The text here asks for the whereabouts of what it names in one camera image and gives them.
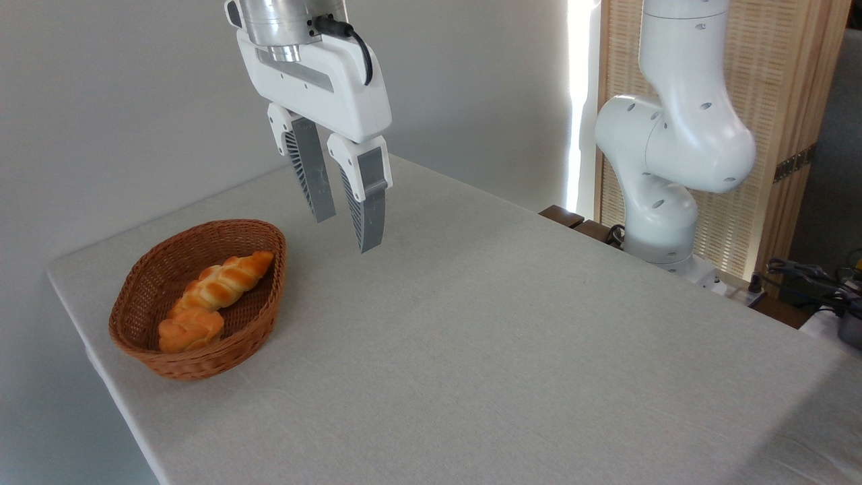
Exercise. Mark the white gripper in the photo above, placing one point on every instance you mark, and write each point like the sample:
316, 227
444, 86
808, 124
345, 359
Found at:
337, 87

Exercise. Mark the small braided bread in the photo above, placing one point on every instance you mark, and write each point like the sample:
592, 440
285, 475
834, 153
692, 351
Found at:
190, 330

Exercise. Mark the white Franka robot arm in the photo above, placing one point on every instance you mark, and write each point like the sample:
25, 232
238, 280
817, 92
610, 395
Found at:
680, 135

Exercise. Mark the long braided bread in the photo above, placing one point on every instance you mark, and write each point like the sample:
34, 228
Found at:
222, 281

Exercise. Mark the beige tablecloth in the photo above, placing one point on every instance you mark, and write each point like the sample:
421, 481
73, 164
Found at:
471, 350

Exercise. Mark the brown wicker basket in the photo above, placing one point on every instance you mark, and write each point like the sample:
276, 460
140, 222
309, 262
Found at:
151, 283

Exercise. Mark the white power strip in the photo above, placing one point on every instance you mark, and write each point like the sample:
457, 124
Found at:
737, 291

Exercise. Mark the wooden slatted folding screen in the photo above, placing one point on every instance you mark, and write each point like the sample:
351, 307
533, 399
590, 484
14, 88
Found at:
788, 81

